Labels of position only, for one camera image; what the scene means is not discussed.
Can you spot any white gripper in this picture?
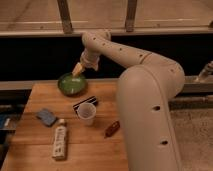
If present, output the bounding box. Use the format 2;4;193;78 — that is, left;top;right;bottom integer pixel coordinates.
72;49;100;77

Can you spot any green ceramic bowl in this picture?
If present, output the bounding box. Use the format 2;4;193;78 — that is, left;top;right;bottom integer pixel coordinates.
57;73;87;96

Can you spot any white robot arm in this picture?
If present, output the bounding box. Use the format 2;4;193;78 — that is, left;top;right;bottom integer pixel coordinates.
73;31;185;171

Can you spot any clear plastic cup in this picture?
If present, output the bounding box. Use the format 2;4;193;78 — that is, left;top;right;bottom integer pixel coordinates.
77;103;96;126

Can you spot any blue sponge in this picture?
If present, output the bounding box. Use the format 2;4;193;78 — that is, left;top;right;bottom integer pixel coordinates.
36;108;57;127

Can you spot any white plastic bottle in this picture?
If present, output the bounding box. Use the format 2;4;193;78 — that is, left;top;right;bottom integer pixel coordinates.
52;119;67;160

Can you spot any blue object at left edge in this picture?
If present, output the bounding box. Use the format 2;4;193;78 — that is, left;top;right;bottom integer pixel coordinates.
0;114;11;130

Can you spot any left metal window post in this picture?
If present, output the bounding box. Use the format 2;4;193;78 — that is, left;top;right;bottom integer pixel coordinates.
57;0;73;34

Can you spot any metal window post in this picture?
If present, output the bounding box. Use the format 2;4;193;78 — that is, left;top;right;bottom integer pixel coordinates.
57;0;73;34
125;0;137;32

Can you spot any right metal window post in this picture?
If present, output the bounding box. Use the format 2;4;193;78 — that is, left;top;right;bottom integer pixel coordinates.
125;0;137;32

